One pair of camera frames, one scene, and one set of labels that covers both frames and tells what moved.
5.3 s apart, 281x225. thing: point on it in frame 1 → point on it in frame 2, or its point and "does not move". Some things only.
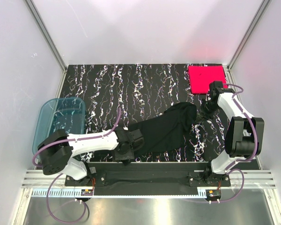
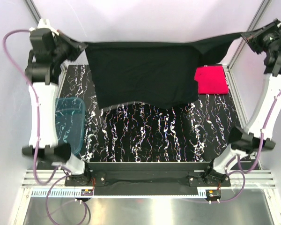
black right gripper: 203,113 → 253,36
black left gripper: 128,156 → 76,47
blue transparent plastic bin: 68,114 does not move
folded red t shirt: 201,77 does not move
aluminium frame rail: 253,179 does not move
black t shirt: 166,131 → 151,71
